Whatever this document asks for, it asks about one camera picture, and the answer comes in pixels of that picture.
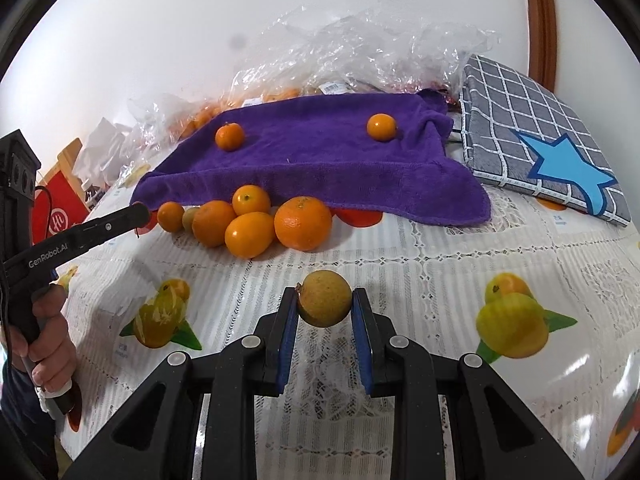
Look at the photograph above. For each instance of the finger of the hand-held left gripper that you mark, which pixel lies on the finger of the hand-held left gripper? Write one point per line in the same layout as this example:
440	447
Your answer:
120	220

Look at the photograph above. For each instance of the purple towel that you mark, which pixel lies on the purple towel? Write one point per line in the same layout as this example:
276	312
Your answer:
325	160

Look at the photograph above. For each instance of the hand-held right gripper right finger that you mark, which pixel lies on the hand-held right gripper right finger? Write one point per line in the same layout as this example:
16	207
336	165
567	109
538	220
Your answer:
361	340

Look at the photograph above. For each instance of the person's left hand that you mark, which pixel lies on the person's left hand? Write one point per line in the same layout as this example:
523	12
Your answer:
52	345

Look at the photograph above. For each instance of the grey checkered star cushion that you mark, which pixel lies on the grey checkered star cushion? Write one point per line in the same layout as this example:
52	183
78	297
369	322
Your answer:
500	125

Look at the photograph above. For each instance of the round tan fruit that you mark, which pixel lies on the round tan fruit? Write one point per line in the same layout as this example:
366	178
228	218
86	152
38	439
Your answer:
188	219
325	297

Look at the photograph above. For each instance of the clear bag of red fruits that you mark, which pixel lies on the clear bag of red fruits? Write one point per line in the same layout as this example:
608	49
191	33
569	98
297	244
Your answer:
440	50

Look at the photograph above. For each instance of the clear bag of mandarins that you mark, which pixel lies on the clear bag of mandarins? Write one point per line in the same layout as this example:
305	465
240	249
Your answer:
260	80

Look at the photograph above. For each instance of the wooden chair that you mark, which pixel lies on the wooden chair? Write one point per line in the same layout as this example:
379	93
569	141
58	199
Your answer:
70	152

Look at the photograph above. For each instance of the clear bag of brown fruits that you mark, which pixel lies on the clear bag of brown fruits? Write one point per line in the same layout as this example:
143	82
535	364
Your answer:
350	60

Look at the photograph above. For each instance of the white plastic bag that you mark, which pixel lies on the white plastic bag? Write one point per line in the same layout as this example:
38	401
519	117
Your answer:
105	145

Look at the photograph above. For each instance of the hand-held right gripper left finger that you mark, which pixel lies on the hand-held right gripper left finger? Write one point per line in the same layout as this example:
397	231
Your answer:
287	340

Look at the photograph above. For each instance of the fruit print lace tablecloth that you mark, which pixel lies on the fruit print lace tablecloth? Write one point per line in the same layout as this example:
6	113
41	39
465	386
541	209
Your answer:
425	270

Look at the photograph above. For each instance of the crumpled clear plastic bag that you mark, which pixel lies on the crumpled clear plastic bag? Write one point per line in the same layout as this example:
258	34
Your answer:
150	120

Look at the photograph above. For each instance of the person's left forearm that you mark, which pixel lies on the person's left forearm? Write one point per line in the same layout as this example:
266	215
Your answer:
20	410

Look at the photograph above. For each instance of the large orange mandarin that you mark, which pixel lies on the large orange mandarin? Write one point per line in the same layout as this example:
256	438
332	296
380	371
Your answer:
302	223

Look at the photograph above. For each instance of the red paper bag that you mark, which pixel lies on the red paper bag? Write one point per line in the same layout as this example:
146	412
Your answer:
60	200

